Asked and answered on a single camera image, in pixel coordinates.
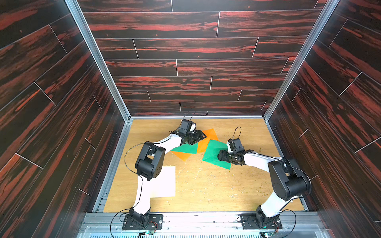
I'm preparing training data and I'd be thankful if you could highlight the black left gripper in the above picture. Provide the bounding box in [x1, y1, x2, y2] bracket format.
[185, 129, 207, 145]

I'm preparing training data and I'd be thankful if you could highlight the green paper sheet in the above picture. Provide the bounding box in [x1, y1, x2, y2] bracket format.
[171, 143, 198, 154]
[202, 140, 231, 170]

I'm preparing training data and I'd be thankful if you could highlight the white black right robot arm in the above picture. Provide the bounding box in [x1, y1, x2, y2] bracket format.
[217, 150, 312, 228]

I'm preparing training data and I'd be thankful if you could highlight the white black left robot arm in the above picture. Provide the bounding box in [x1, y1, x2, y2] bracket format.
[129, 130, 207, 228]

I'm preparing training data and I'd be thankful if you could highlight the orange paper sheet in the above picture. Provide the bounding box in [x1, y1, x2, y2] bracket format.
[172, 151, 191, 162]
[197, 129, 218, 153]

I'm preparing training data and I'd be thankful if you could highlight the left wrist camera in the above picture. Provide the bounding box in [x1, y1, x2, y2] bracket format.
[178, 119, 196, 134]

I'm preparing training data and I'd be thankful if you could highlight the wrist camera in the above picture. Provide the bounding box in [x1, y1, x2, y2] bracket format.
[178, 119, 196, 134]
[227, 138, 245, 154]

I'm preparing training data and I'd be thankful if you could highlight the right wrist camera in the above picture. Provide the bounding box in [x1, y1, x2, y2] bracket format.
[227, 138, 245, 154]

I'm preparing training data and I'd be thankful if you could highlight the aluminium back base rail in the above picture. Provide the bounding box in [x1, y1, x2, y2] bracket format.
[131, 116, 264, 120]

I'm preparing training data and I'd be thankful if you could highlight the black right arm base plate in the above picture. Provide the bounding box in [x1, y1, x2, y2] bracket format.
[237, 213, 282, 230]

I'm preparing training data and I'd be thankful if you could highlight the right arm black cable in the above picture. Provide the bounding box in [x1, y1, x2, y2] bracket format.
[276, 196, 298, 238]

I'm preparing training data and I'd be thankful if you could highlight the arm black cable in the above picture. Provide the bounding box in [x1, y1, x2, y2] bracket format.
[109, 142, 149, 238]
[276, 196, 298, 238]

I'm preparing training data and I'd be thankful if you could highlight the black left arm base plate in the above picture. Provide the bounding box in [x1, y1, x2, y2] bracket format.
[122, 213, 163, 231]

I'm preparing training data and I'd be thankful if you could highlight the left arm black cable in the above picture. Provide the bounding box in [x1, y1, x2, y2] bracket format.
[109, 142, 149, 238]

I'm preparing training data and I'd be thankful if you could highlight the aluminium left base rail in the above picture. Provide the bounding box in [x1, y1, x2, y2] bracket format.
[91, 119, 133, 213]

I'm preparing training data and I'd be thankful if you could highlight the aluminium front frame rail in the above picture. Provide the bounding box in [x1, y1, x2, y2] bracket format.
[77, 210, 333, 238]

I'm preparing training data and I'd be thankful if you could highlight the aluminium corner post left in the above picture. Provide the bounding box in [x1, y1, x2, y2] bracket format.
[65, 0, 131, 123]

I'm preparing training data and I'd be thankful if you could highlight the aluminium corner post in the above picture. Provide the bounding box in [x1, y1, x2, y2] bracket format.
[264, 0, 339, 124]
[65, 0, 131, 123]

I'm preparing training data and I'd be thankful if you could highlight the aluminium corner post right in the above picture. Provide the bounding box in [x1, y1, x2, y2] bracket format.
[264, 0, 339, 124]

